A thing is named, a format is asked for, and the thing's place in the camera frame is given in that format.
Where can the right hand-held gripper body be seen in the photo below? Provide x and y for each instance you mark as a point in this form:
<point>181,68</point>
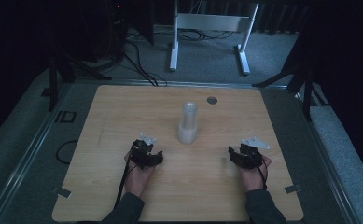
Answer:
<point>249,157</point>

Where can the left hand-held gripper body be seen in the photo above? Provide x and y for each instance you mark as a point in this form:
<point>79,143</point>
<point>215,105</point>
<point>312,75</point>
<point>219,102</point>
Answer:
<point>142,157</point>

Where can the person's right hand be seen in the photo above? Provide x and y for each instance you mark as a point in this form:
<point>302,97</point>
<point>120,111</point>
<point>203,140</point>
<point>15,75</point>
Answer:
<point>254,179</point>

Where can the person's left hand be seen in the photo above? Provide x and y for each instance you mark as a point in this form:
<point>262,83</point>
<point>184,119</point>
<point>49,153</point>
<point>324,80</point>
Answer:
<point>137,180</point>

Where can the grey tape piece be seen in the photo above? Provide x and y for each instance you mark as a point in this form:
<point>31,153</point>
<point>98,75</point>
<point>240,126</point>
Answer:
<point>62,192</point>
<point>293,188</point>

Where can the grey round table grommet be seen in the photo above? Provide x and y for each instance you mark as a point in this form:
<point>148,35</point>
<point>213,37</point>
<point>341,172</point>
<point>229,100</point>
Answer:
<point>212,100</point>

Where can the black metal stand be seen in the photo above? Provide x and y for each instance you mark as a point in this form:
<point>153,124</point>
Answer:
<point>307,99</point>
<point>53,84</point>

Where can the white metal desk frame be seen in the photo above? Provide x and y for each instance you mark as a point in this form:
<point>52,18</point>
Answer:
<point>213,21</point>

